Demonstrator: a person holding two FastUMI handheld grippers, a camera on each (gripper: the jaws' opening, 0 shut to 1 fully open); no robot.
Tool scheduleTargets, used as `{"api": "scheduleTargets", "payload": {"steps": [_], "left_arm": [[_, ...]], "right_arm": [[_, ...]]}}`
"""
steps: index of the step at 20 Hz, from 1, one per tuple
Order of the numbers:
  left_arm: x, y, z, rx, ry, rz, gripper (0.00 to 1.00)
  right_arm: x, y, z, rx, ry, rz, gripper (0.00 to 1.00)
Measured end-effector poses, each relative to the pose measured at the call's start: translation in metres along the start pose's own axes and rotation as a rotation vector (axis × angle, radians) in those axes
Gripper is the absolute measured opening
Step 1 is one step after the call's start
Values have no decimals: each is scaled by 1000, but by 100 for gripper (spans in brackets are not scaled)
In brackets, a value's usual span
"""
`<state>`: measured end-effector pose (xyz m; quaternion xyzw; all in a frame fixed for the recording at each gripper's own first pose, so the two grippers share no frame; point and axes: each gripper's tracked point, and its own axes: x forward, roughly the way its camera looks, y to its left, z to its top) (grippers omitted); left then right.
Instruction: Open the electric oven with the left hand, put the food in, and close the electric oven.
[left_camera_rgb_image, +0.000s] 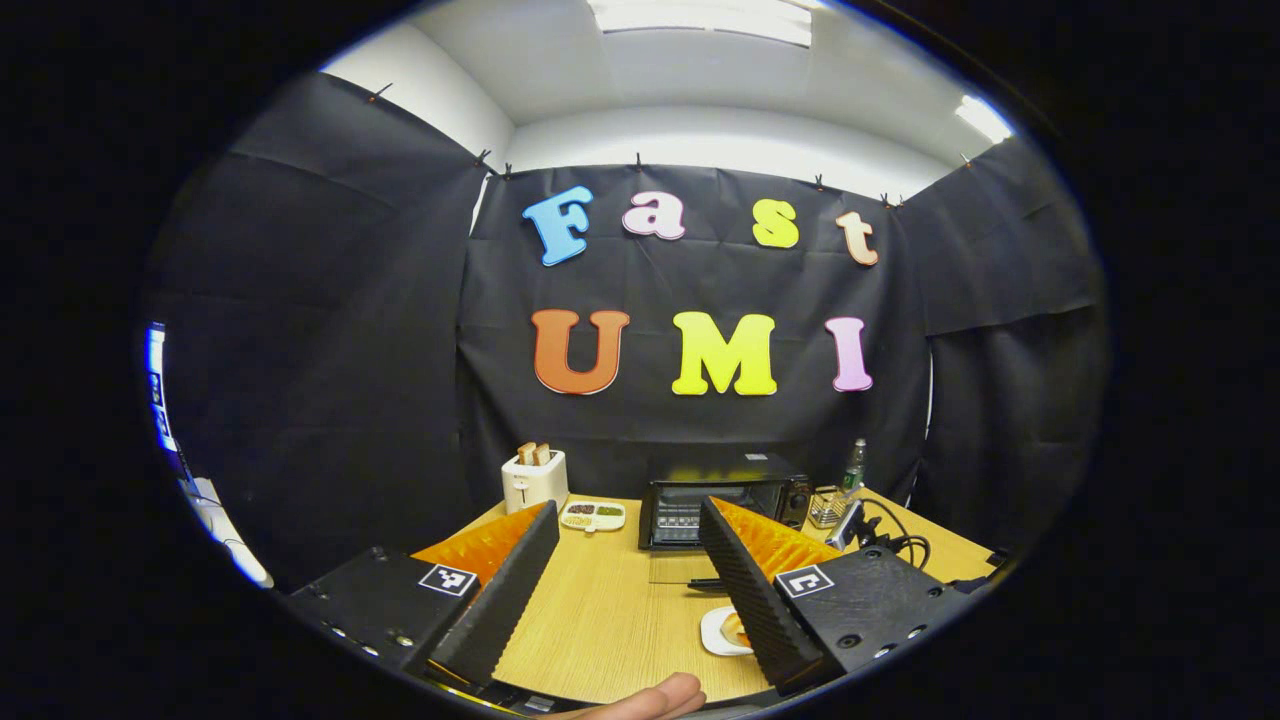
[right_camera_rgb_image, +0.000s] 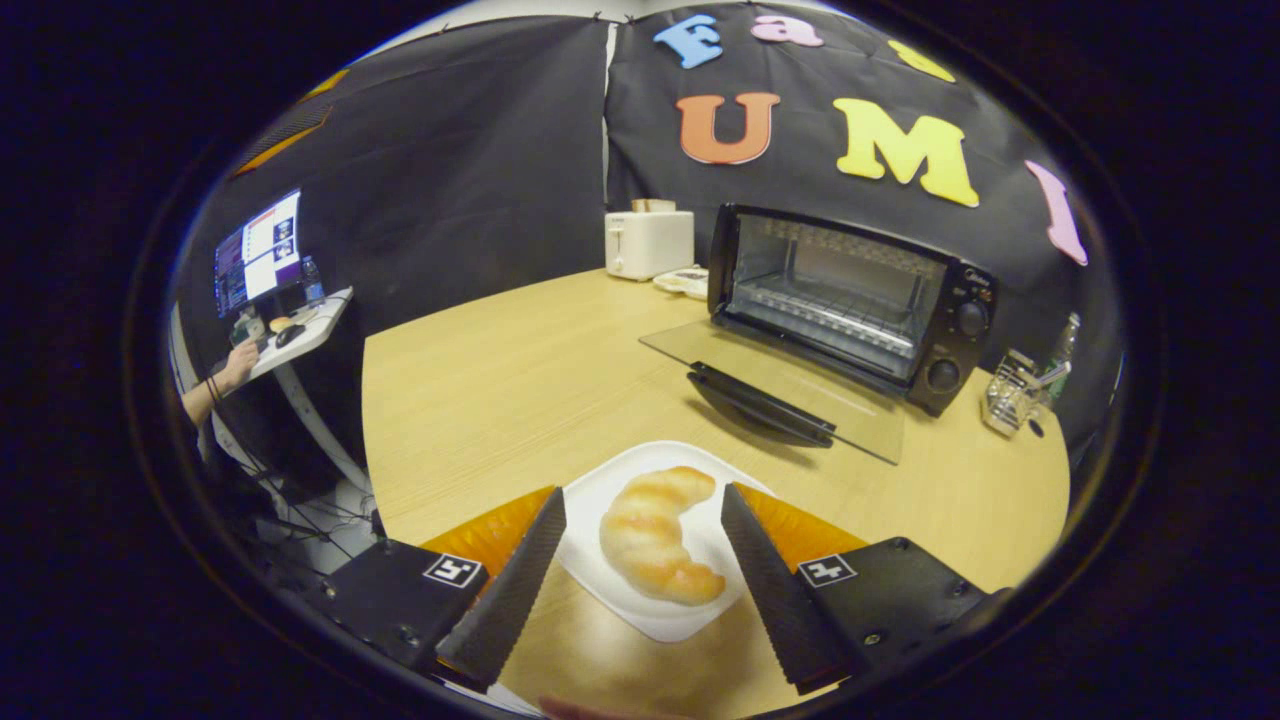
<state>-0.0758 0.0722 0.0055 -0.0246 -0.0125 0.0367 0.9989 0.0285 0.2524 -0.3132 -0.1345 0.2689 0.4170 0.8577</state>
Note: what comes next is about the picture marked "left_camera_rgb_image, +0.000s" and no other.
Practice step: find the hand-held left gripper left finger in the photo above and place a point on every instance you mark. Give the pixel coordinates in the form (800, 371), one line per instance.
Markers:
(510, 590)

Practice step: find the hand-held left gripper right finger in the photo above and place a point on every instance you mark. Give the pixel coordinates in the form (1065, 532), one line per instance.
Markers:
(750, 600)

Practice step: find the golden croissant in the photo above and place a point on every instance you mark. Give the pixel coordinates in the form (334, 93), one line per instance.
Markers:
(733, 628)

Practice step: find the white plate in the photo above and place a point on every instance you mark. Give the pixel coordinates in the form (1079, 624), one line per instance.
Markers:
(712, 635)

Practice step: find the black electric oven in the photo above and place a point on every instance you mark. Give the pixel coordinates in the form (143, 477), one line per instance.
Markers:
(670, 515)

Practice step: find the green plastic bottle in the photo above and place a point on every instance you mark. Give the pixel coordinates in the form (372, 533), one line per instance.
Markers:
(854, 468)

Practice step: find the white toaster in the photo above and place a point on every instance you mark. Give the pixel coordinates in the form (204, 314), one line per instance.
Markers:
(533, 485)

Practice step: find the white divided snack dish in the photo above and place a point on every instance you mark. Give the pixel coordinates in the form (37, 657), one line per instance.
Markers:
(593, 515)

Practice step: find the black backdrop cloth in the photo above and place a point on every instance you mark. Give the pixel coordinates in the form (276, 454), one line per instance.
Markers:
(320, 350)

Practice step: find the small ceiling light panel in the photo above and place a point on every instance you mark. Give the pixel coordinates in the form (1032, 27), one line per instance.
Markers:
(985, 118)

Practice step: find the large ceiling light panel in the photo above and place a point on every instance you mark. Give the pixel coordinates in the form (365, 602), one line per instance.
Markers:
(700, 18)

